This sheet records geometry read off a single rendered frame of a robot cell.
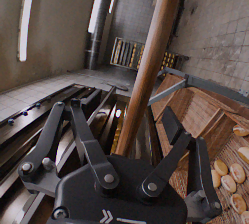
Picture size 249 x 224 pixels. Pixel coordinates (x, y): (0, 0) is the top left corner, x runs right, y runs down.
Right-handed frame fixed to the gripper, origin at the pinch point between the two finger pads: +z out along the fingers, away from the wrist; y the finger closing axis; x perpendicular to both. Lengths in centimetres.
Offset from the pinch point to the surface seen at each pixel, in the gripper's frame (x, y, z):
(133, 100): 1.8, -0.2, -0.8
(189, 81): 3.6, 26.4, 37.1
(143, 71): 6.4, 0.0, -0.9
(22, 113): -55, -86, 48
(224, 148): -24, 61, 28
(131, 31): 102, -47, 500
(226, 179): -31, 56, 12
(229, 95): 4, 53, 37
